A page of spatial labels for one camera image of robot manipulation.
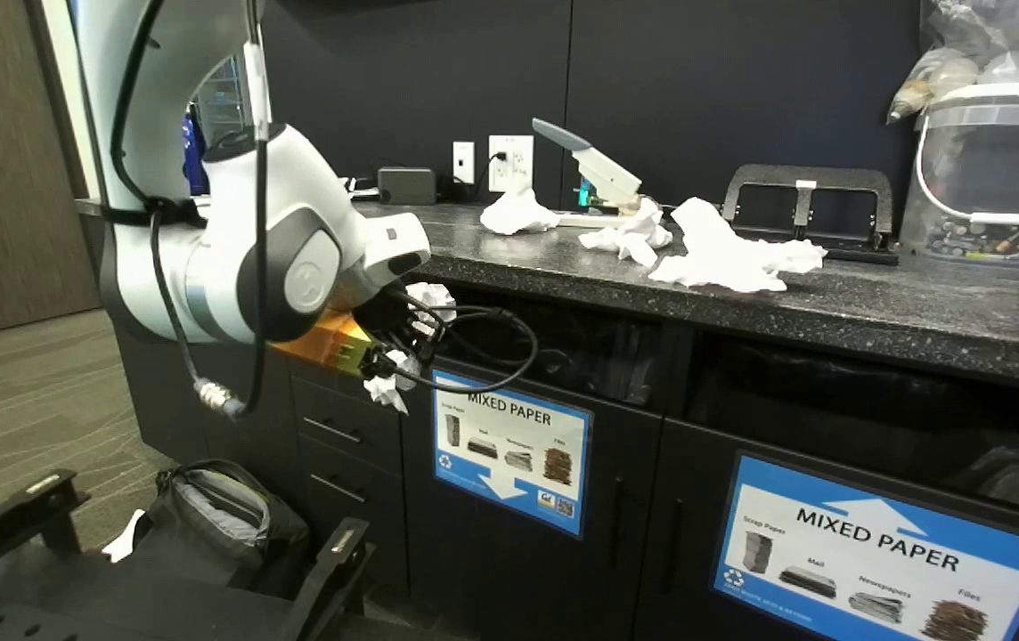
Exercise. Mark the clear plastic container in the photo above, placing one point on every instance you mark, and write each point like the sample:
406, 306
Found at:
996, 164

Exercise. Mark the large crumpled white paper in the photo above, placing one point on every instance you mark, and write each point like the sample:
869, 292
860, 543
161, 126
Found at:
727, 251

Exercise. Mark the blue water bottle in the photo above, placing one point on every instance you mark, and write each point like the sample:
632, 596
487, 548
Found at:
190, 162

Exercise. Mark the black metal cart frame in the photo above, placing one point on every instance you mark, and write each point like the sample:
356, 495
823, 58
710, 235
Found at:
177, 605

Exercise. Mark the mixed paper sign up arrow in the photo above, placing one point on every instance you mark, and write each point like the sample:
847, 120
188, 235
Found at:
878, 557

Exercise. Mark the mixed paper sign down arrow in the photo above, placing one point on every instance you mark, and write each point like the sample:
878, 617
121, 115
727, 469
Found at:
511, 456

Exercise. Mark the black recycling bin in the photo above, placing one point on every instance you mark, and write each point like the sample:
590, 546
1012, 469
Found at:
511, 572

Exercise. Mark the white paper on floor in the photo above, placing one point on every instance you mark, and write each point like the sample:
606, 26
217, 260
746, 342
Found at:
121, 540

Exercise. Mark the black cabinet door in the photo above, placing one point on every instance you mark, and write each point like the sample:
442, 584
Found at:
140, 392
236, 433

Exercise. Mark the white paper towel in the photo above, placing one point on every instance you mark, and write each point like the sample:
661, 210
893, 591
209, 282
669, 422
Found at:
629, 232

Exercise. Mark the black drawer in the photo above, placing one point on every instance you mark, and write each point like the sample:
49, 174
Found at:
349, 520
335, 449

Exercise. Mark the white framed window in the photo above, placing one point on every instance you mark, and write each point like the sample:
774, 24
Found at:
58, 47

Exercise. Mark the white outlet wall plate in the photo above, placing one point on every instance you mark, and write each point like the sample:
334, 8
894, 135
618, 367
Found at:
511, 162

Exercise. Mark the black bin door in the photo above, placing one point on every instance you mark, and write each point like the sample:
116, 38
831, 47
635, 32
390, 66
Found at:
690, 534

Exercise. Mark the black grey backpack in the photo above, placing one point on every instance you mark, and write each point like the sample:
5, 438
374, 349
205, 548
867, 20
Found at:
217, 520

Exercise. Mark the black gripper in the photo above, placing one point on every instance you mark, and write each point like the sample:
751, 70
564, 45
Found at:
387, 316

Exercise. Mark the black trash bag liner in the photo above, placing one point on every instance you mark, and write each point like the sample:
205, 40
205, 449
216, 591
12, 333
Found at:
887, 428
585, 356

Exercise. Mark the small white wall plate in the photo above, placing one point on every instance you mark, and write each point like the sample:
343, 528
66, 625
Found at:
463, 162

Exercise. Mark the clear plastic bag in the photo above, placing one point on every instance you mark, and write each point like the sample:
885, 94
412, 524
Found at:
986, 40

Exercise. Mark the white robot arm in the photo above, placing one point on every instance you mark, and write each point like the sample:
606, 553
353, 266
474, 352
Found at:
297, 216

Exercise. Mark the white teal stapler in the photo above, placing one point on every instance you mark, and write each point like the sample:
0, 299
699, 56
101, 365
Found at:
601, 171

